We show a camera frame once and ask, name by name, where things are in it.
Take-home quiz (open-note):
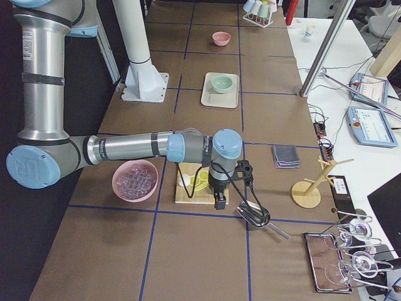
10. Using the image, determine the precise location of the wine glass rack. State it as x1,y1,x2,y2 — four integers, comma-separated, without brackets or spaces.
328,208,394,290

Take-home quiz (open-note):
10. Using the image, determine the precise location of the white camera pole base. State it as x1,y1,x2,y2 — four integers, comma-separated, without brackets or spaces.
113,0,169,103

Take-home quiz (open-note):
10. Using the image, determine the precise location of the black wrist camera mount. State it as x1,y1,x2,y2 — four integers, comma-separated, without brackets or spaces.
233,160,254,187

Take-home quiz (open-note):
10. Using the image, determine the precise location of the teach pendant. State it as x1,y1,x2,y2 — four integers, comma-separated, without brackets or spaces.
346,106,398,148
350,73,389,106

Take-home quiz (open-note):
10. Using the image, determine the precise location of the green bowl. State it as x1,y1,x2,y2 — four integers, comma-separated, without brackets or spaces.
211,75,233,93

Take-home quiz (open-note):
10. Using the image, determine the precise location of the large pink bowl with ice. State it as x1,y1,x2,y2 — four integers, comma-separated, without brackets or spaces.
112,159,159,203

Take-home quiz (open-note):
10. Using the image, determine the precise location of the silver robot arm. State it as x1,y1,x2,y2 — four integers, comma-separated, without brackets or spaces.
6,1,242,209

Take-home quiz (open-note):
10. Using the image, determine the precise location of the beige serving tray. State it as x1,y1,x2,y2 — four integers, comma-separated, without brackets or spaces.
200,72,239,108

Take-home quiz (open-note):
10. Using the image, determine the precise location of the wooden cutting board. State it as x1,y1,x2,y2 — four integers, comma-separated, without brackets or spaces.
175,163,215,205

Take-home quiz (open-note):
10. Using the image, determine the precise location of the metal tray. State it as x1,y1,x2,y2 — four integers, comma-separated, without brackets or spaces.
303,233,353,294

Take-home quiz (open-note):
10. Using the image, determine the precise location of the folded grey cloth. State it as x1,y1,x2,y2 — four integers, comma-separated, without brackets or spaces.
272,144,300,169

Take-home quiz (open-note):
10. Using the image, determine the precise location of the far teach pendant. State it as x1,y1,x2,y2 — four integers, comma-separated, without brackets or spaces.
350,73,389,106

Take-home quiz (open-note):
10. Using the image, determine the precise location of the small white bottle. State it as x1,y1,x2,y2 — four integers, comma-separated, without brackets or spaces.
304,24,316,42

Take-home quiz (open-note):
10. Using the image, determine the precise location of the white steamed bun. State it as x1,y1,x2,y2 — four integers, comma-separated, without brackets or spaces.
178,174,191,187

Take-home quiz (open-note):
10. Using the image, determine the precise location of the metal scoop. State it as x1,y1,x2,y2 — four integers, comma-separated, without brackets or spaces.
237,201,291,240

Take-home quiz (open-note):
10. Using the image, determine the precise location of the black camera cable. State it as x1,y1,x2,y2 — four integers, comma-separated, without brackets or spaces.
177,161,271,227

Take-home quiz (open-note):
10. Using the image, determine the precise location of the near teach pendant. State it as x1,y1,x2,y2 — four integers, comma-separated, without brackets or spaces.
346,106,398,148

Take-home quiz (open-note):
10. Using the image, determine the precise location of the wooden mug tree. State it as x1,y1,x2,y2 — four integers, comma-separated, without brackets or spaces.
291,156,353,209

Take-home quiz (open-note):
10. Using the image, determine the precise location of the aluminium frame post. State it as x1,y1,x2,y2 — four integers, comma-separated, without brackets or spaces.
299,0,355,98

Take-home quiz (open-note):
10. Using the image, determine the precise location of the small pink bowl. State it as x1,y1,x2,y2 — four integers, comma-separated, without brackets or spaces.
212,31,231,46

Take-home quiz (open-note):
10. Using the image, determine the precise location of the lemon slice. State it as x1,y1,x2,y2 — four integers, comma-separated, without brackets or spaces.
198,170,209,182

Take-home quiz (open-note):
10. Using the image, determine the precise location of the cup rack with cups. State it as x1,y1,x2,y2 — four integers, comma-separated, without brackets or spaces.
242,0,277,28

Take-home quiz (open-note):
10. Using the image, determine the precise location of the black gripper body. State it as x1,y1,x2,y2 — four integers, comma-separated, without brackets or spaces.
208,163,234,191

